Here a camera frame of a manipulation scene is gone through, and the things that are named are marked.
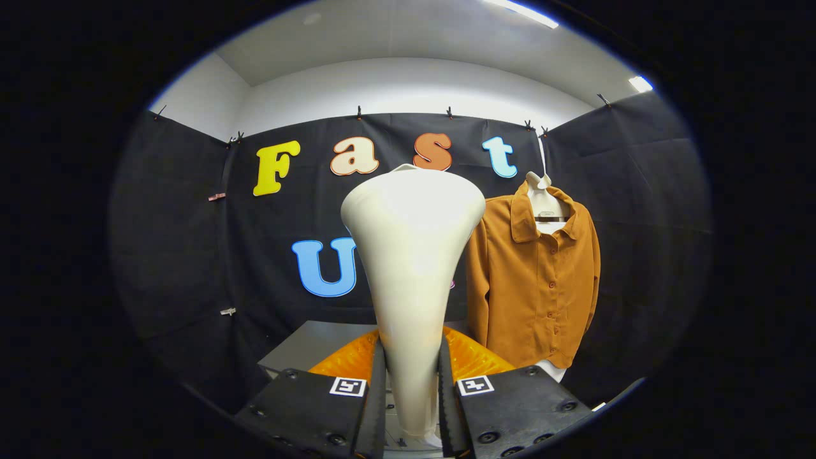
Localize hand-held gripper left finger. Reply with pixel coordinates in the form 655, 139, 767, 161
235, 328, 388, 458

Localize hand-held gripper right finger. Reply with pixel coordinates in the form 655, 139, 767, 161
437, 326, 594, 458

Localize orange button shirt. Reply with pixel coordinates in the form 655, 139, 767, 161
465, 182, 601, 370

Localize white garment steamer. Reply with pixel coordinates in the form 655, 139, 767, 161
340, 164, 486, 447

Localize white clothes hanger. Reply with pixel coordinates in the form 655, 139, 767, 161
526, 171, 572, 234

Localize white inner cloth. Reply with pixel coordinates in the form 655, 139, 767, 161
534, 359, 568, 383

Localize black backdrop cloth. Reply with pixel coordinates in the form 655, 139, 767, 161
108, 89, 713, 415

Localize long ceiling light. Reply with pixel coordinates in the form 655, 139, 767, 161
481, 0, 560, 30

